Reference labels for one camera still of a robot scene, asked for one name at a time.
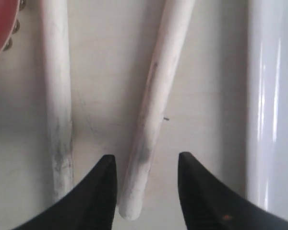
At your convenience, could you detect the white wooden drumstick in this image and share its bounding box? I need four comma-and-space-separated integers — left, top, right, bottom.
40, 0, 73, 202
119, 0, 195, 220

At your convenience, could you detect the white plastic tray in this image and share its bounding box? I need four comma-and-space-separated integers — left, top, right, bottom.
247, 0, 288, 215

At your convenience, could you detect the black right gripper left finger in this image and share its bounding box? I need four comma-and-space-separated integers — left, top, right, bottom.
17, 155, 117, 230

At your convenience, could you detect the small red drum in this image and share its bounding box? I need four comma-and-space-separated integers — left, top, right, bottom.
0, 0, 26, 54

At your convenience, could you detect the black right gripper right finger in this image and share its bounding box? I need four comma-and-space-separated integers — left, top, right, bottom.
178, 152, 288, 230

